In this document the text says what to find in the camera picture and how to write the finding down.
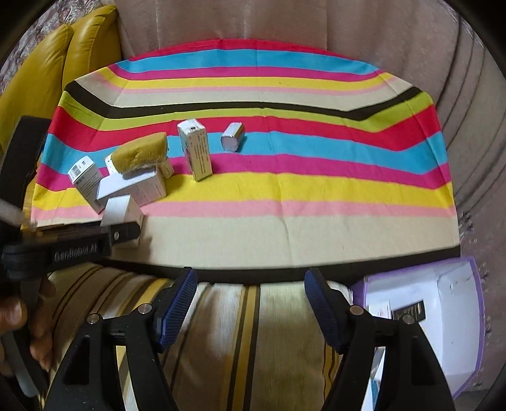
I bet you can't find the purple white storage box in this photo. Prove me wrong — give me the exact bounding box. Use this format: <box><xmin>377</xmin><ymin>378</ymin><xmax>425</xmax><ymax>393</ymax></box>
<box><xmin>352</xmin><ymin>257</ymin><xmax>485</xmax><ymax>398</ymax></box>

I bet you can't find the black box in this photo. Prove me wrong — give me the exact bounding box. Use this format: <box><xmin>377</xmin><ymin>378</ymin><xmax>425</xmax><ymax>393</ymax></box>
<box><xmin>392</xmin><ymin>300</ymin><xmax>426</xmax><ymax>322</ymax></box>

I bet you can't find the yellow brown sponge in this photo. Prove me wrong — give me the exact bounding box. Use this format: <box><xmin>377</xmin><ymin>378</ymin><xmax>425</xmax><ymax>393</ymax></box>
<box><xmin>111</xmin><ymin>132</ymin><xmax>168</xmax><ymax>174</ymax></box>

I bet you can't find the yellow leather sofa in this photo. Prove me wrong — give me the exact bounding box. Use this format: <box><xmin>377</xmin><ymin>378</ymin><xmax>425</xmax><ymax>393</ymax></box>
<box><xmin>1</xmin><ymin>5</ymin><xmax>122</xmax><ymax>152</ymax></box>

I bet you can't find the white box with barcode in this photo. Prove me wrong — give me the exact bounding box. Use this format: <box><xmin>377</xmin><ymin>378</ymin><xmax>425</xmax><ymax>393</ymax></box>
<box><xmin>68</xmin><ymin>156</ymin><xmax>104</xmax><ymax>214</ymax></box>

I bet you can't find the striped colourful cloth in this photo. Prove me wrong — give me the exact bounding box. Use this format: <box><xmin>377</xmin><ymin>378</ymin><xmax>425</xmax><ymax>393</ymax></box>
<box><xmin>33</xmin><ymin>40</ymin><xmax>460</xmax><ymax>271</ymax></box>

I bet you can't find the tall white printed box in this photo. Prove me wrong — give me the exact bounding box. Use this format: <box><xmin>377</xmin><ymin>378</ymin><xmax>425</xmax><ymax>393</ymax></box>
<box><xmin>177</xmin><ymin>119</ymin><xmax>213</xmax><ymax>181</ymax></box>

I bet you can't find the person's left hand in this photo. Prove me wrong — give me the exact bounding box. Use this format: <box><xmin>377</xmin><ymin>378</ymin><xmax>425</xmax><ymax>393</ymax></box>
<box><xmin>1</xmin><ymin>278</ymin><xmax>56</xmax><ymax>371</ymax></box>

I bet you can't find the small white rolled box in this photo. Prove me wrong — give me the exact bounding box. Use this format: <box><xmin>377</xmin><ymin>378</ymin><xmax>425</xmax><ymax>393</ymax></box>
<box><xmin>220</xmin><ymin>122</ymin><xmax>245</xmax><ymax>151</ymax></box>

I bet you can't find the white box red blue print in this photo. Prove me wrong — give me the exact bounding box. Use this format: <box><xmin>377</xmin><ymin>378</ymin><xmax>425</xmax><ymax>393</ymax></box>
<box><xmin>97</xmin><ymin>166</ymin><xmax>166</xmax><ymax>206</ymax></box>

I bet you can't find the plain white small box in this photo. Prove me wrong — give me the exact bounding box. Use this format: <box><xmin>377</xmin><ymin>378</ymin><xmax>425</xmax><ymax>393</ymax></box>
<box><xmin>100</xmin><ymin>195</ymin><xmax>144</xmax><ymax>250</ymax></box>

